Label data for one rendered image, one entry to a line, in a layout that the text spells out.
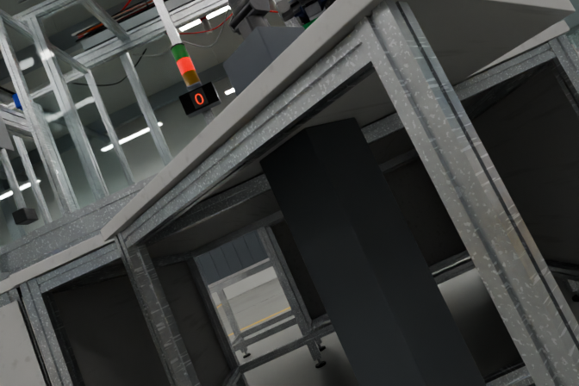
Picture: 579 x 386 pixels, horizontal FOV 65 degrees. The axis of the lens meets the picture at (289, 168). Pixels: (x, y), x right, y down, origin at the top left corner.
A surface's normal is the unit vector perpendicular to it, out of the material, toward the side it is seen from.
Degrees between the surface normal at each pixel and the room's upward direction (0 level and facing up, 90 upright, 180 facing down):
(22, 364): 90
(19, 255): 90
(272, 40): 90
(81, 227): 90
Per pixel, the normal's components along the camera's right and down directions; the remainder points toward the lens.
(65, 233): -0.07, -0.13
